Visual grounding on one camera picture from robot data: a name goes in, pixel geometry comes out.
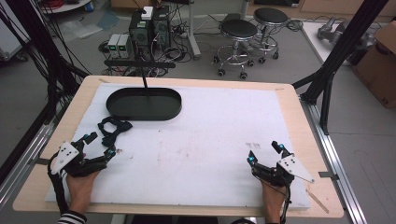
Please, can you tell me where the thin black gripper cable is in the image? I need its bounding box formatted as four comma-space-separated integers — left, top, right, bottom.
279, 183, 293, 224

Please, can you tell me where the white platform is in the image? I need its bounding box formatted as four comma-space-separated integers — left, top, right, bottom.
301, 21, 385, 67

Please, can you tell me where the aluminium rail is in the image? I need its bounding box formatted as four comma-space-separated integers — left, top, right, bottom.
299, 97, 369, 224
0, 122, 55, 208

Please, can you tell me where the white wheeled case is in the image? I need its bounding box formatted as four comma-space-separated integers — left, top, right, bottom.
0, 8, 31, 63

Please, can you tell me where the white box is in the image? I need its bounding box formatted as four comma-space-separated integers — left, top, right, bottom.
140, 6, 154, 21

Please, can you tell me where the black metal frame post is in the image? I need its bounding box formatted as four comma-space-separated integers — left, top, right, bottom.
0, 0, 92, 125
291, 0, 390, 136

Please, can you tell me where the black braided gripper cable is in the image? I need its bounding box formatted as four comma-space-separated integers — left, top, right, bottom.
46, 160, 70, 216

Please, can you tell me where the black cloth strap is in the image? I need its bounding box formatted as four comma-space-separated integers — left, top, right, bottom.
96, 116, 134, 148

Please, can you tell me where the black computer tower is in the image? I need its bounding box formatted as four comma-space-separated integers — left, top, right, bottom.
151, 6, 172, 51
128, 10, 154, 60

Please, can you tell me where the white foam mat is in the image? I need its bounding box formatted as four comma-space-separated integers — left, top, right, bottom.
45, 82, 312, 210

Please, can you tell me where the grey power supply unit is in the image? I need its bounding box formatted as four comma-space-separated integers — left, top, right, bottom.
106, 33, 121, 59
117, 34, 134, 60

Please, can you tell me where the grey table leg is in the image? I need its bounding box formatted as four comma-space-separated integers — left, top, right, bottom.
186, 0, 203, 61

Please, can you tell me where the black round stool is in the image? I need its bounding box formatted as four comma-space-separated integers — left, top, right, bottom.
252, 7, 290, 64
213, 19, 260, 80

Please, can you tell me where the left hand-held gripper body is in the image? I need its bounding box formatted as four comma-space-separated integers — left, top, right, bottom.
49, 140, 109, 179

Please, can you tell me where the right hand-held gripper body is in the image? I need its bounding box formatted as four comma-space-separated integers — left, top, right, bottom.
248, 153, 316, 189

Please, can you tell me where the white round table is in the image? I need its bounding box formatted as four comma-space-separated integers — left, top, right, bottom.
39, 0, 93, 15

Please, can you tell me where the brown cardboard box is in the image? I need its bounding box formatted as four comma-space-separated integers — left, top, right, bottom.
353, 21, 396, 109

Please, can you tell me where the person's left hand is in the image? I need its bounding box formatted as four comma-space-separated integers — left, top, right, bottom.
64, 169, 101, 215

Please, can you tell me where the black oval tray T-bar stand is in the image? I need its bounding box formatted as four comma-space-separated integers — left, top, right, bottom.
103, 59, 183, 122

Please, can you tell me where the person's right hand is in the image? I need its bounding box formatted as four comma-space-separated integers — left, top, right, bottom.
261, 180, 288, 218

